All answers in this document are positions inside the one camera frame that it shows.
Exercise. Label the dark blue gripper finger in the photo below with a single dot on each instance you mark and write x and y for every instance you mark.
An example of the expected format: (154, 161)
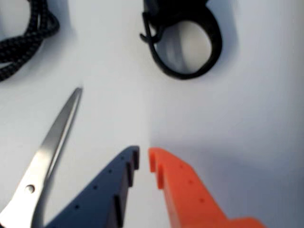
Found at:
(99, 197)

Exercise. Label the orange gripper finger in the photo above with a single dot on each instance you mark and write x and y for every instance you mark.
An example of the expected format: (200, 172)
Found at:
(187, 194)

